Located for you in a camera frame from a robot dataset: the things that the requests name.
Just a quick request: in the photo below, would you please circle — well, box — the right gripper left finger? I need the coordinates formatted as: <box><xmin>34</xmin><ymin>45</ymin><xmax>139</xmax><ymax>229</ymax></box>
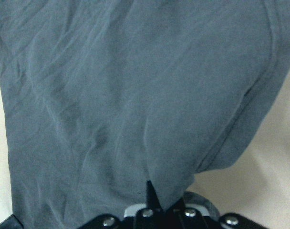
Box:
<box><xmin>124</xmin><ymin>181</ymin><xmax>163</xmax><ymax>229</ymax></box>

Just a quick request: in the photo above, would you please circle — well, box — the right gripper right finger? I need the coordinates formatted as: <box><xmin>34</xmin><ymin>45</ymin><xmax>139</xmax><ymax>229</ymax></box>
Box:
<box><xmin>163</xmin><ymin>198</ymin><xmax>210</xmax><ymax>229</ymax></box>

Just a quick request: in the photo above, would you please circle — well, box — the black t-shirt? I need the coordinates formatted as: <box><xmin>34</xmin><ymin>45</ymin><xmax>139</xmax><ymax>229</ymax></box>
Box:
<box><xmin>0</xmin><ymin>0</ymin><xmax>290</xmax><ymax>229</ymax></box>

